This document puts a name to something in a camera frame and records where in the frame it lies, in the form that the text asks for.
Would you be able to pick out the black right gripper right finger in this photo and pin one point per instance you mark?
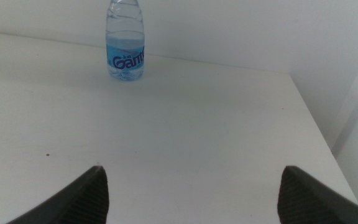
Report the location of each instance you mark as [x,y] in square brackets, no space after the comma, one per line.
[309,202]

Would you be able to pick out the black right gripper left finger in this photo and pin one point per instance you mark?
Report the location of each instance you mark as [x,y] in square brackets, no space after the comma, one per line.
[79,202]

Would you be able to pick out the clear water bottle blue label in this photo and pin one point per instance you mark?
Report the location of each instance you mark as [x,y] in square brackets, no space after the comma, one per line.
[125,40]

